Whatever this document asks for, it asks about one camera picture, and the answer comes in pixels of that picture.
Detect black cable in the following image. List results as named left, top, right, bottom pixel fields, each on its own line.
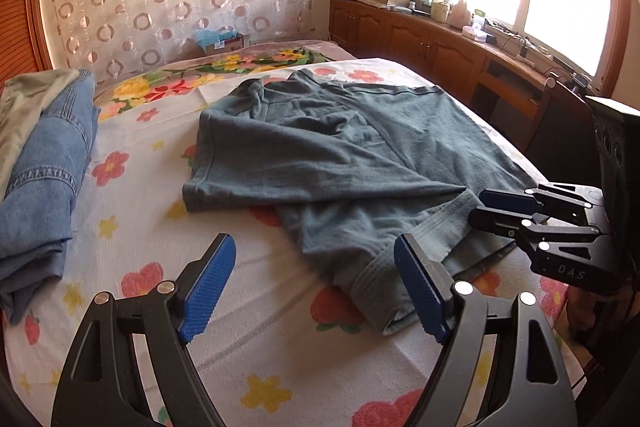
left=500, top=32, right=551, bottom=60

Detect white floral bedsheet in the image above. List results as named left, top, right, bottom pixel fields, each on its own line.
left=0, top=57, right=601, bottom=427

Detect beige floral blanket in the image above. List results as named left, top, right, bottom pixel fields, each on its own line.
left=95, top=39, right=346, bottom=112

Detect pink bottle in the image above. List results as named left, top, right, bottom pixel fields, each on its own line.
left=450, top=0, right=473, bottom=28

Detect long wooden cabinet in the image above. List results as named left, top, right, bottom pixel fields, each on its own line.
left=329, top=0, right=591, bottom=142

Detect blue jeans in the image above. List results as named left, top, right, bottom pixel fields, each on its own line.
left=0, top=69, right=101, bottom=325

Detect light blue cloth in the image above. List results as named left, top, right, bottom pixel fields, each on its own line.
left=196, top=28, right=242, bottom=48

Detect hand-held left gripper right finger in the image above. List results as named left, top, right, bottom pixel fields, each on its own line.
left=393, top=233, right=581, bottom=427

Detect dark chair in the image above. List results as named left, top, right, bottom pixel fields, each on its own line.
left=530, top=79, right=601, bottom=188

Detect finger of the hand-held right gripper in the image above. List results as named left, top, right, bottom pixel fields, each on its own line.
left=479, top=187, right=605, bottom=224
left=468, top=206, right=610, bottom=293

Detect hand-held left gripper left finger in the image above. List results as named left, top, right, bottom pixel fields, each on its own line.
left=50, top=233, right=237, bottom=427

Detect grey-blue pants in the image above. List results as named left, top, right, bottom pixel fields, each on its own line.
left=182, top=69, right=543, bottom=335

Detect pale beige garment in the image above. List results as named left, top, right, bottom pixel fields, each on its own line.
left=0, top=68, right=81, bottom=198

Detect small cardboard box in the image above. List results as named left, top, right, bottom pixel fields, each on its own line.
left=202, top=34, right=246, bottom=54

